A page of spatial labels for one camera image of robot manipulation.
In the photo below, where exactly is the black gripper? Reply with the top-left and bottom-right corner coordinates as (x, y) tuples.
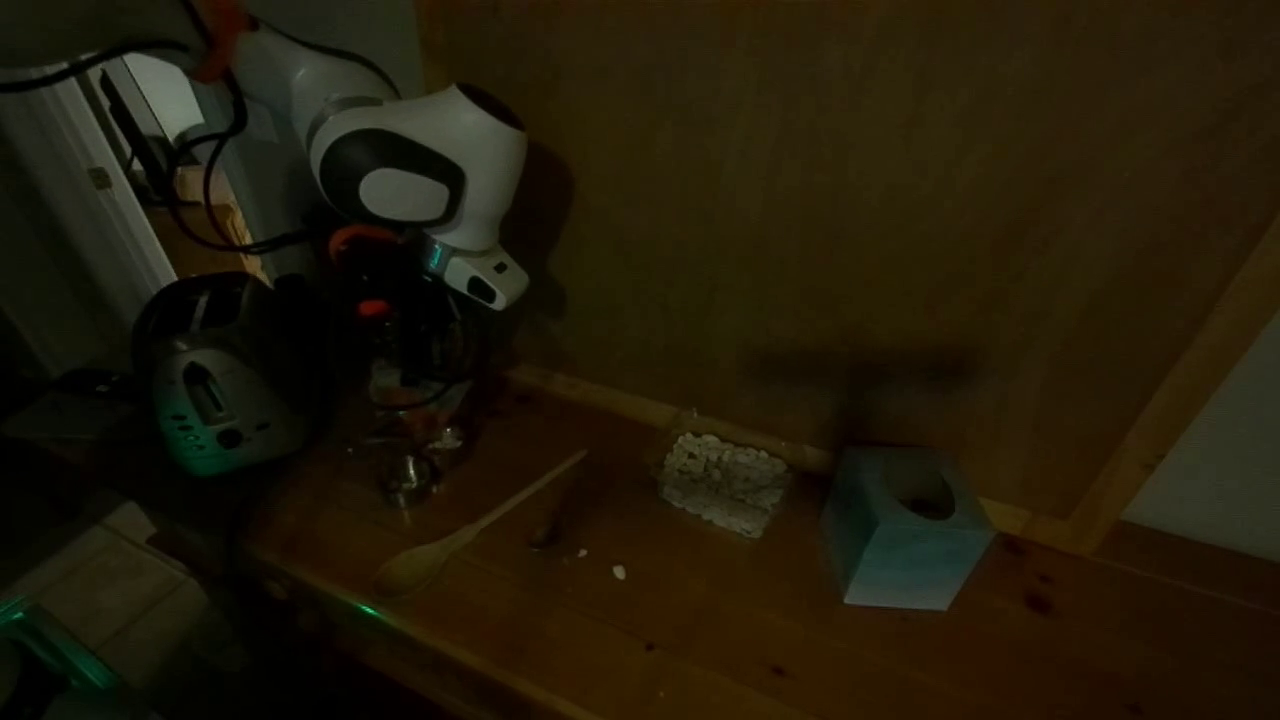
(323, 222), (486, 401)

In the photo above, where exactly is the silver metal object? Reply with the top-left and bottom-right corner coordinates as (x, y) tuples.
(367, 361), (472, 506)

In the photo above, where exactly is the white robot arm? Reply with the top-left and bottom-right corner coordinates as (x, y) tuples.
(227, 25), (527, 311)

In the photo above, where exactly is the silver toaster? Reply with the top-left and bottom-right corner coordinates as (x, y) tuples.
(132, 273), (316, 479)

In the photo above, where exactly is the wooden spoon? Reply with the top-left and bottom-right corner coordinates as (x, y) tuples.
(376, 450), (586, 593)

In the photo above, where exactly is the blue tissue box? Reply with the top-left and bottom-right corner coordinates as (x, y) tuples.
(822, 446), (994, 610)

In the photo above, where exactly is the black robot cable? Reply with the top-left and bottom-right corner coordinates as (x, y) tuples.
(0, 0), (405, 255)

